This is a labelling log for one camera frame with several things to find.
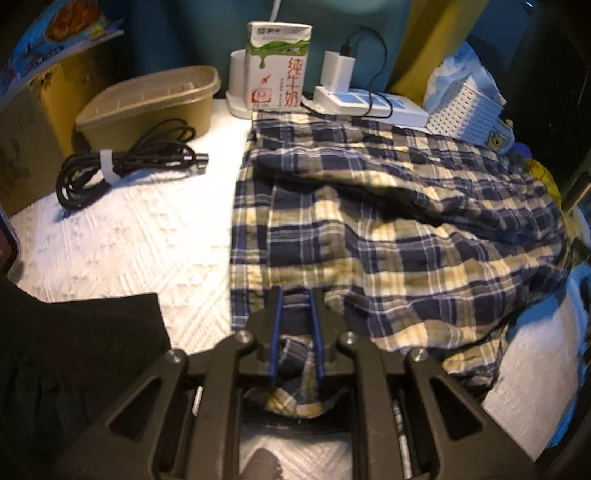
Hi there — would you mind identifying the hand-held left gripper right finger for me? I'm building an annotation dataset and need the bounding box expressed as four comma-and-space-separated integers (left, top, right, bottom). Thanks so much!
306, 288, 537, 480

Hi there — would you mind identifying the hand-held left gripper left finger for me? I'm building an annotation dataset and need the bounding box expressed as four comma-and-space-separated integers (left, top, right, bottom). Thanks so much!
53, 286, 284, 480

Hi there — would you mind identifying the blue yellow plaid shirt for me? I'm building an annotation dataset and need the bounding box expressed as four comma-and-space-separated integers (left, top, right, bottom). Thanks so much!
228, 111, 571, 418

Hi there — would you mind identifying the white textured table cloth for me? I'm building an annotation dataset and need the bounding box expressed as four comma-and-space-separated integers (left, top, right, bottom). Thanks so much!
7, 99, 591, 480

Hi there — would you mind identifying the dark cloth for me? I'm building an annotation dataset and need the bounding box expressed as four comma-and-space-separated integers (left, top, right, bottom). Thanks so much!
0, 277, 171, 480

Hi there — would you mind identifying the white power strip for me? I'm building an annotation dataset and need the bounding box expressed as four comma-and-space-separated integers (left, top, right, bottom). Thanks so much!
302, 85, 430, 129

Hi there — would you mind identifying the brown lidded food container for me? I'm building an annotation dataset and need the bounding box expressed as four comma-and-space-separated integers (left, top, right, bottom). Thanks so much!
75, 65, 221, 151

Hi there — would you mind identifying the white charger plug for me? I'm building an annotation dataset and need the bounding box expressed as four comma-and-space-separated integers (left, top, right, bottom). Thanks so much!
322, 50, 357, 93

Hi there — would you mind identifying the green white milk carton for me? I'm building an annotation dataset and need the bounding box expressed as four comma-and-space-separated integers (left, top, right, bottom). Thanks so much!
245, 21, 314, 112

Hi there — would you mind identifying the white perforated plastic basket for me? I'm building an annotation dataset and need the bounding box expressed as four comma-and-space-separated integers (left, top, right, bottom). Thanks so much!
425, 74, 506, 148

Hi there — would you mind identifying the crumpled white tissue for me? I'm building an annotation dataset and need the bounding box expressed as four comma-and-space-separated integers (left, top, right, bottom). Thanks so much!
425, 41, 490, 109

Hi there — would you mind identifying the mustard yellow board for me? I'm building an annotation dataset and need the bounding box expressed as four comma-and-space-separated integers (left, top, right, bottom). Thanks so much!
390, 0, 490, 95

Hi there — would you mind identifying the yellow cardboard box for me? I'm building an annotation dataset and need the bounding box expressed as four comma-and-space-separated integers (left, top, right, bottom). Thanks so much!
0, 44, 116, 217

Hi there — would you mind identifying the snack packet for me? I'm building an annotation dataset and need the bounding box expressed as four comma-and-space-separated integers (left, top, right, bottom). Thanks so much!
0, 0, 125, 109

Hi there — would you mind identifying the bundled black cable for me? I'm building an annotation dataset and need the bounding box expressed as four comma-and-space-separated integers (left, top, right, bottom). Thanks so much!
55, 119, 209, 212

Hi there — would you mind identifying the white charger with cable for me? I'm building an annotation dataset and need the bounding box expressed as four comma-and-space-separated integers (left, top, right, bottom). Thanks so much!
300, 27, 395, 121

